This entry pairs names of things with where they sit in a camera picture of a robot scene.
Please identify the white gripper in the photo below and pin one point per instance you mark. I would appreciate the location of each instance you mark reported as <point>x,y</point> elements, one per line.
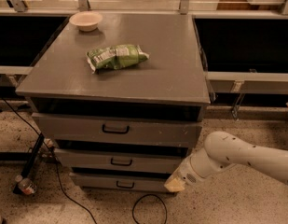
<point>185,172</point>

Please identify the grey drawer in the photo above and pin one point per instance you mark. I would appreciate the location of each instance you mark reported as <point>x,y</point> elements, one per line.
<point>118,161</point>
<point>128,183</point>
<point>147,132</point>

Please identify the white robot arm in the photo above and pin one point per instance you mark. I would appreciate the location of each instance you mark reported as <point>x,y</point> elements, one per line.
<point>220,152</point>

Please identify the grey top drawer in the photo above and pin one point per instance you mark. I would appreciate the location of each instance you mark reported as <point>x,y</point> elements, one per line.
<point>147,132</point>

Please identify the grey bottom drawer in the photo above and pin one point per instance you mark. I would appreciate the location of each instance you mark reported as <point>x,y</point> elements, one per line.
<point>128,183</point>

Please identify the grey drawer cabinet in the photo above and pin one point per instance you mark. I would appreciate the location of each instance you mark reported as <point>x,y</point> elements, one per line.
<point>169,86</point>

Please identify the green chip bag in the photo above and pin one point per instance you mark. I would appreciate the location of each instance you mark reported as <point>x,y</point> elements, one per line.
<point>116,57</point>

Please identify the black stand leg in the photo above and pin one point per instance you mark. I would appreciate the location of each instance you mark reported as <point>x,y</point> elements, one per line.
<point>29,164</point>

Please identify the beige bowl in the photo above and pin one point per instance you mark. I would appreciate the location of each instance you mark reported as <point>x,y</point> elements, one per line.
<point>86,21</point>

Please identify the grey metal railing frame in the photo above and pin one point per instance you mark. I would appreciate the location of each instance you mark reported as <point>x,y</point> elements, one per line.
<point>255,80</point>

